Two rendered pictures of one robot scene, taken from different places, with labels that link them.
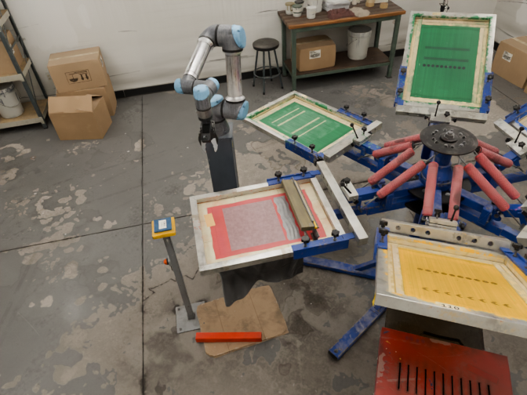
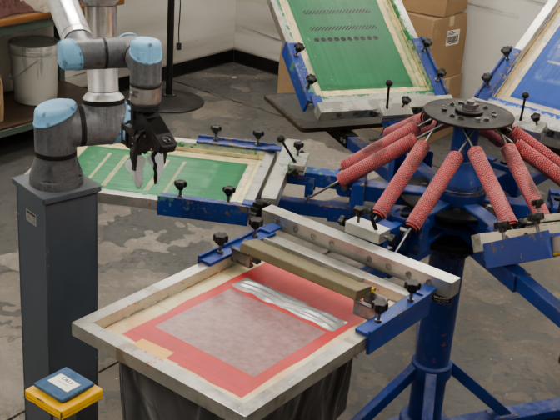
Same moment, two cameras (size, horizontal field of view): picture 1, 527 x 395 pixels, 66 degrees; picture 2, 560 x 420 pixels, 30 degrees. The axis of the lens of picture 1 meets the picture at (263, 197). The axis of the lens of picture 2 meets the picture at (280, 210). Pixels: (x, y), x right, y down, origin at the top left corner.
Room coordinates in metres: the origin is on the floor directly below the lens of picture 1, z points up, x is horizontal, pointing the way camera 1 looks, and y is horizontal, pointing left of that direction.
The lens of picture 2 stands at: (-0.18, 1.64, 2.37)
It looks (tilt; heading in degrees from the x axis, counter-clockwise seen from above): 24 degrees down; 317
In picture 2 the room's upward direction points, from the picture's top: 4 degrees clockwise
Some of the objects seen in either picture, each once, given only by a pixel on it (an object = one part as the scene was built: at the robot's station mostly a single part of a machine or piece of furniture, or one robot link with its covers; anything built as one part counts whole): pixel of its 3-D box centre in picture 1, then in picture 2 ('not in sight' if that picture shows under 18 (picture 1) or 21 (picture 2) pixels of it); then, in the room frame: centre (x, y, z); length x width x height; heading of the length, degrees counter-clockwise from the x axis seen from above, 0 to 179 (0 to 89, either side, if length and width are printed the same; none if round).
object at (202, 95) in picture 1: (202, 97); (145, 62); (1.80, 0.26, 1.66); 0.09 x 0.08 x 0.11; 162
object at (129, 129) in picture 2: (206, 125); (142, 125); (1.81, 0.26, 1.50); 0.09 x 0.08 x 0.12; 179
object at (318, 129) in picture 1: (320, 120); (196, 152); (2.51, -0.45, 1.05); 1.08 x 0.61 x 0.23; 40
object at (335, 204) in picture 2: (350, 154); (274, 203); (2.29, -0.63, 0.90); 1.24 x 0.06 x 0.06; 40
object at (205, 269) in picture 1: (263, 219); (257, 315); (1.63, 0.01, 0.97); 0.79 x 0.58 x 0.04; 100
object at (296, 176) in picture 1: (291, 181); (237, 252); (1.95, -0.18, 0.98); 0.30 x 0.05 x 0.07; 100
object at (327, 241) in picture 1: (319, 246); (393, 319); (1.40, -0.28, 0.98); 0.30 x 0.05 x 0.07; 100
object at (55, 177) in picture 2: (216, 123); (56, 165); (2.23, 0.26, 1.25); 0.15 x 0.15 x 0.10
